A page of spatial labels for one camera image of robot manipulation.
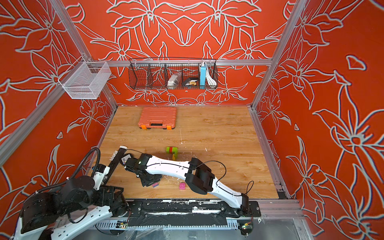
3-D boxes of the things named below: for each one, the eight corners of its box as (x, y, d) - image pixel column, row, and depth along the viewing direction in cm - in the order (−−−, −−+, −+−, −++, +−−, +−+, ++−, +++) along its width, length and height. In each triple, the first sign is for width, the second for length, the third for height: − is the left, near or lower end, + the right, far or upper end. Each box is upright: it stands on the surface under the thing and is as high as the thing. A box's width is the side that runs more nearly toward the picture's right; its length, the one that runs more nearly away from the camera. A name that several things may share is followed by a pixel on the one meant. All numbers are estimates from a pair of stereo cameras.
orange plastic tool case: (139, 129, 107) (137, 125, 103) (144, 110, 119) (142, 106, 115) (174, 129, 107) (174, 125, 103) (176, 110, 119) (176, 106, 115)
